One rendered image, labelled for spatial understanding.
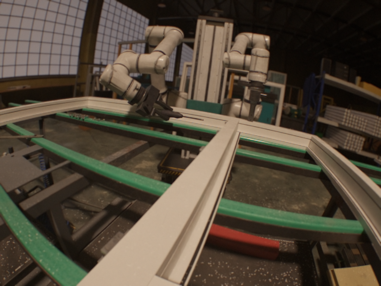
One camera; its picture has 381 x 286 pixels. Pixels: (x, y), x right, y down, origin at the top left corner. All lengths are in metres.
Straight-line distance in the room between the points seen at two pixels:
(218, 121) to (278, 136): 0.30
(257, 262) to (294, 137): 0.59
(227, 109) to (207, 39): 0.73
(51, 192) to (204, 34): 1.70
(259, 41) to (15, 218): 1.57
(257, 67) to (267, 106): 3.65
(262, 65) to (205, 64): 1.01
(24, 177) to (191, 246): 0.39
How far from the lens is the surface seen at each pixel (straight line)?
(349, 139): 4.79
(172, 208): 0.20
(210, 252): 0.61
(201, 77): 1.78
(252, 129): 0.88
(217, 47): 1.82
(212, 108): 1.70
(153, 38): 1.32
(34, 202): 0.43
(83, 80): 9.79
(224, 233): 0.62
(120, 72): 0.75
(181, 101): 1.57
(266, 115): 4.50
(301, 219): 0.37
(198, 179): 0.26
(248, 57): 0.99
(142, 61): 0.78
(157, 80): 1.48
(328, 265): 0.73
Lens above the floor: 1.06
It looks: 18 degrees down
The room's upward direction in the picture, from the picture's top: 7 degrees clockwise
